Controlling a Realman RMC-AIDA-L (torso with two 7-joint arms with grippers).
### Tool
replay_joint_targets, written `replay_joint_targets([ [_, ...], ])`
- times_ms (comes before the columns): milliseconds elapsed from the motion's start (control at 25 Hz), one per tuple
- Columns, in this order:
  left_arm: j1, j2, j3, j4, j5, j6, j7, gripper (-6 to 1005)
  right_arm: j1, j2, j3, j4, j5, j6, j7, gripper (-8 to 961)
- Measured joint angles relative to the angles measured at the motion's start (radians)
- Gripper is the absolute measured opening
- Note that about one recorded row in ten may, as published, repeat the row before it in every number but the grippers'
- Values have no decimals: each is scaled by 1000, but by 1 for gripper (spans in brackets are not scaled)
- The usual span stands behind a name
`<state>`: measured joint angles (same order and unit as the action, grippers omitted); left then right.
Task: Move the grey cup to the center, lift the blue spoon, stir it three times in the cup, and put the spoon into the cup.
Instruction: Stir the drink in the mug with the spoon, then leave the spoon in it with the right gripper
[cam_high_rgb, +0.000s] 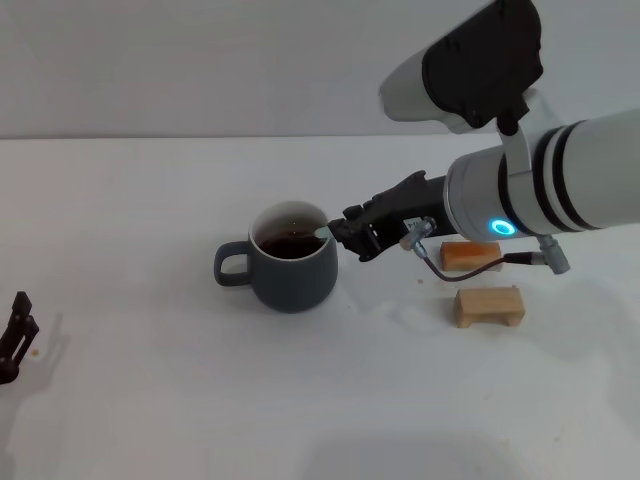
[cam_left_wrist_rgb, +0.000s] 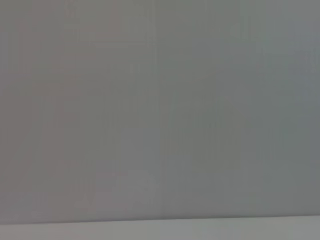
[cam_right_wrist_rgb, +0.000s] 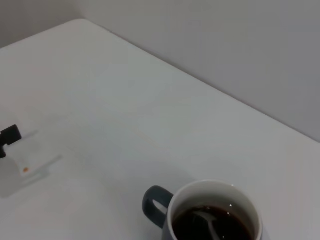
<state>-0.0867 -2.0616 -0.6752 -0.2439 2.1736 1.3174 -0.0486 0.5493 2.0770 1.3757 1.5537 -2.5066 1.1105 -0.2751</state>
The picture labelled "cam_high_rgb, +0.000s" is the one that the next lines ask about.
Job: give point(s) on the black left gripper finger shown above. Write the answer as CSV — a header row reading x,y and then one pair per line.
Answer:
x,y
17,335

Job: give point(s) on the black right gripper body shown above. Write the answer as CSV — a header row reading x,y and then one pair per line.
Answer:
x,y
415,205

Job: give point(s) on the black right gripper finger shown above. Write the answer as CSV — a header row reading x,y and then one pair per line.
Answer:
x,y
352,240
357,212

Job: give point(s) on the dark grey ceramic coffee cup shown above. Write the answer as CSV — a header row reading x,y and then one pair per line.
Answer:
x,y
295,285

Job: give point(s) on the orange-brown wooden block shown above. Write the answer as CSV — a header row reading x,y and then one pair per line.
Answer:
x,y
465,255

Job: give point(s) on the light wooden notched block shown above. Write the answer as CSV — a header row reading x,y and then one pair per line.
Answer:
x,y
480,302

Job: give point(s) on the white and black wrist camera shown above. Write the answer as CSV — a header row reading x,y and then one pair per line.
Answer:
x,y
475,65

